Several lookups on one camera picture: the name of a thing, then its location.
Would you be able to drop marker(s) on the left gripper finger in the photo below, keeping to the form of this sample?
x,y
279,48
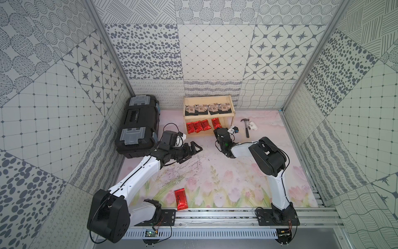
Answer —
x,y
195,146
193,151

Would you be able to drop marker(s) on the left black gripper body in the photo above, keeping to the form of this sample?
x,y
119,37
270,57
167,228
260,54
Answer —
x,y
183,151

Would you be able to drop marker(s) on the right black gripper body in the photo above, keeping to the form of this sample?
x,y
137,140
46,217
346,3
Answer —
x,y
215,134

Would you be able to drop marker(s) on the red tea bag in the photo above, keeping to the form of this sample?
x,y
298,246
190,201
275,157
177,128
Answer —
x,y
181,199
216,123
198,126
205,125
190,127

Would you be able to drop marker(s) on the black tea bag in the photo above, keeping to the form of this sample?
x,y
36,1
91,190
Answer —
x,y
213,109
201,109
190,110
224,108

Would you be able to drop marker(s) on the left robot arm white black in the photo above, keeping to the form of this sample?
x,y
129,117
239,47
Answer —
x,y
119,197

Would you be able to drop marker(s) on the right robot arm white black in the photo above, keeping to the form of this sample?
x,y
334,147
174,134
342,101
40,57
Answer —
x,y
271,161

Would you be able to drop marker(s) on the light wooden shelf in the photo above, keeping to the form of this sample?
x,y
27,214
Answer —
x,y
226,120

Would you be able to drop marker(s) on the white pipe fitting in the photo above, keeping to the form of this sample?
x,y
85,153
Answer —
x,y
252,126

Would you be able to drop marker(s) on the black plastic toolbox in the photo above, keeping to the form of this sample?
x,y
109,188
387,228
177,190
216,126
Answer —
x,y
138,131

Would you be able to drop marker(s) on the left green circuit board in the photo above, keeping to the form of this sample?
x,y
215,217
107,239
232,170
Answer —
x,y
150,233

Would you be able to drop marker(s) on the right black circuit board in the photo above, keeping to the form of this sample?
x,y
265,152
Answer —
x,y
284,237

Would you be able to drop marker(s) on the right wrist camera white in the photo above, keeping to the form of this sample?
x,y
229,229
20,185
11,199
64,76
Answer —
x,y
233,130

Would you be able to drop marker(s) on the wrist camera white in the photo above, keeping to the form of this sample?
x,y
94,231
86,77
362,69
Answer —
x,y
180,139
233,130

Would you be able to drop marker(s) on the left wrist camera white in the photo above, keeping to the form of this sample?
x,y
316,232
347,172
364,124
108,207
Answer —
x,y
180,139

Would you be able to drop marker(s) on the black handled hammer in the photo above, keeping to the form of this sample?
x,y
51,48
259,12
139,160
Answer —
x,y
246,122

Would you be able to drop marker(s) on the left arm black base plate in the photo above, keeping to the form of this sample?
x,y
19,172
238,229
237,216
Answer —
x,y
164,217

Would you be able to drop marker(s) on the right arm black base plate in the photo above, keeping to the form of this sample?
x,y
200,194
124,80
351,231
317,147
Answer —
x,y
269,217

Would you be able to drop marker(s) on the aluminium mounting rail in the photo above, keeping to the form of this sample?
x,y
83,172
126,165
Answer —
x,y
217,218

